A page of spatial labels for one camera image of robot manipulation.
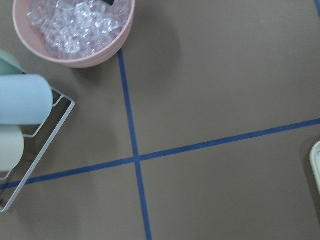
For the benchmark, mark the pink bowl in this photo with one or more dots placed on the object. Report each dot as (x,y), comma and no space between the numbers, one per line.
(35,43)

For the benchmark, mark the clear crinkled plastic ice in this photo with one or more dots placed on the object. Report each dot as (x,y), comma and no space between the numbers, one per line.
(74,29)

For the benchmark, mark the light blue cup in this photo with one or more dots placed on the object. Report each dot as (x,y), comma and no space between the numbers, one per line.
(25,99)

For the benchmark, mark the pale green cup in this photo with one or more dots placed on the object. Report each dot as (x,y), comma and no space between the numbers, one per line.
(11,147)

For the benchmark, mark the cream bear serving tray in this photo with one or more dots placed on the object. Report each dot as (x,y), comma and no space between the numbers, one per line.
(314,158)

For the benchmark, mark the mint green cup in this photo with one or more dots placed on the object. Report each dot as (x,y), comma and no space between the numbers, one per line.
(9,65)

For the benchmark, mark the white wire cup rack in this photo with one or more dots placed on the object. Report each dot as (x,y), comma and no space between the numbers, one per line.
(37,139)

